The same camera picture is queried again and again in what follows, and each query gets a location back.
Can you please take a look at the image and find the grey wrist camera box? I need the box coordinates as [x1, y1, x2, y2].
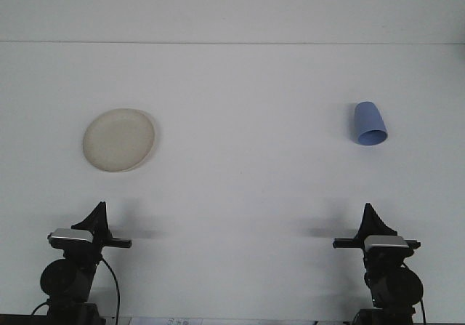
[47, 228, 94, 249]
[363, 234, 408, 252]

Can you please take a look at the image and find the pale round plate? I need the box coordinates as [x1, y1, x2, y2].
[81, 107, 159, 174]

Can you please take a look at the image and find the short black cable loop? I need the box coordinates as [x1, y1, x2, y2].
[31, 300, 50, 316]

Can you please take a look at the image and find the pale blue cup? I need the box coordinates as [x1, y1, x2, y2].
[353, 101, 388, 147]

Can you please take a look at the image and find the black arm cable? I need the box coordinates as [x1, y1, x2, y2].
[98, 257, 121, 321]
[417, 294, 429, 325]

